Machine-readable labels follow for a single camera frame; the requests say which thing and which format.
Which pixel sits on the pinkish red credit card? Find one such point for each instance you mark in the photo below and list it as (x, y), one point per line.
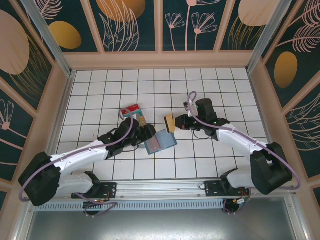
(153, 146)

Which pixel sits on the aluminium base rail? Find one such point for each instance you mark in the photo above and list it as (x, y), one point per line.
(162, 187)

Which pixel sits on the aluminium corner post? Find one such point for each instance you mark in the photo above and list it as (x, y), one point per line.
(51, 35)
(270, 35)

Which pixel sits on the gold credit card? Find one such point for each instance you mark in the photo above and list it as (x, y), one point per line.
(142, 122)

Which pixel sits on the teal card with dark stripe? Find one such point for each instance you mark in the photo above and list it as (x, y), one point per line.
(134, 114)

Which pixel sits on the blue leather card holder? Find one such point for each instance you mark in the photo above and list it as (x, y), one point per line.
(166, 141)

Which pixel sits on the tan card with grey stripe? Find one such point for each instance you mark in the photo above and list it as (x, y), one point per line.
(170, 125)

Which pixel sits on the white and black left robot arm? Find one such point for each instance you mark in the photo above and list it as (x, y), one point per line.
(80, 157)

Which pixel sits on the aluminium table edge strip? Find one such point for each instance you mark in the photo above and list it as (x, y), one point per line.
(65, 105)
(260, 105)

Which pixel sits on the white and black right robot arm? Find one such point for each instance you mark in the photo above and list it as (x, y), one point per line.
(237, 138)

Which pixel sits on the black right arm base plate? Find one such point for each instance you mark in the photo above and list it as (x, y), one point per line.
(212, 188)

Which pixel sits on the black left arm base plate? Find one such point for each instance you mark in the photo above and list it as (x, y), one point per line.
(110, 190)

